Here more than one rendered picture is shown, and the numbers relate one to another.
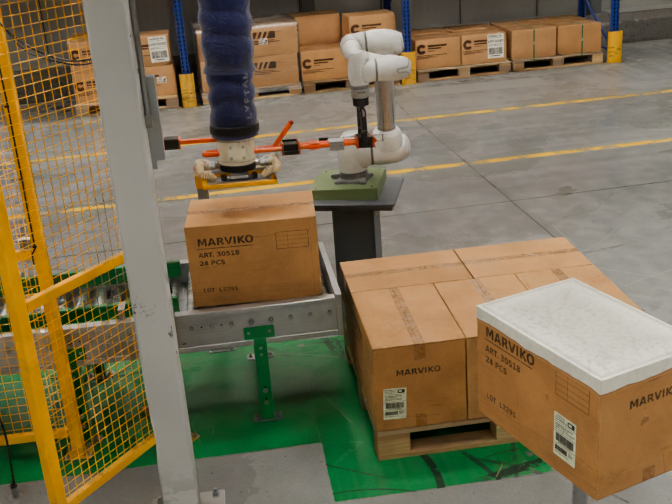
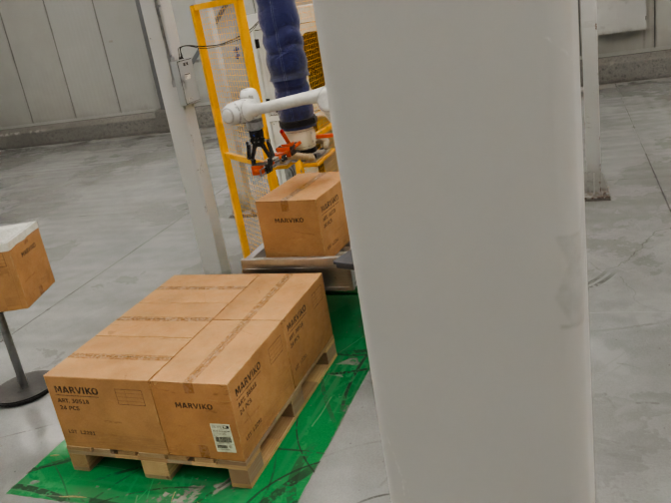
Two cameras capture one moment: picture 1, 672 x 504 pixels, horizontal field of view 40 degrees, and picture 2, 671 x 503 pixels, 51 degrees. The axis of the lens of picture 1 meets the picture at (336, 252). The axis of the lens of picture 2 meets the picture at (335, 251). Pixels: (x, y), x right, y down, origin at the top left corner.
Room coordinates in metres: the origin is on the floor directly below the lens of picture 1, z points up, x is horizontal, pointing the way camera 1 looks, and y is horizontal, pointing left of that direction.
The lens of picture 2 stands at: (6.32, -3.26, 2.01)
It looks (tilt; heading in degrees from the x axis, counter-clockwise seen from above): 20 degrees down; 119
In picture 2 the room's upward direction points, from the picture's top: 9 degrees counter-clockwise
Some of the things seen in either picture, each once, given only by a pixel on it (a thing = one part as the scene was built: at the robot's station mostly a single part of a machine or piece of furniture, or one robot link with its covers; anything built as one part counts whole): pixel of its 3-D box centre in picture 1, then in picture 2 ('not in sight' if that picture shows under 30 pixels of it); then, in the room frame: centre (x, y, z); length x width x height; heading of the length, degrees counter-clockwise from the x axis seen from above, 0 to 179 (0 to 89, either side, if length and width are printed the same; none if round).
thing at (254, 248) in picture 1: (254, 247); (311, 216); (4.21, 0.39, 0.75); 0.60 x 0.40 x 0.40; 93
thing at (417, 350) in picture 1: (480, 324); (204, 352); (4.01, -0.66, 0.34); 1.20 x 1.00 x 0.40; 96
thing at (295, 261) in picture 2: (328, 271); (295, 261); (4.24, 0.04, 0.58); 0.70 x 0.03 x 0.06; 6
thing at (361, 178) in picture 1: (350, 174); not in sight; (4.99, -0.11, 0.84); 0.22 x 0.18 x 0.06; 71
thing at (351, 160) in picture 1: (353, 150); not in sight; (4.99, -0.14, 0.98); 0.18 x 0.16 x 0.22; 92
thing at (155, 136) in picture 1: (131, 119); (186, 81); (3.25, 0.68, 1.62); 0.20 x 0.05 x 0.30; 96
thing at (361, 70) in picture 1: (361, 67); (249, 104); (4.29, -0.18, 1.56); 0.13 x 0.11 x 0.16; 92
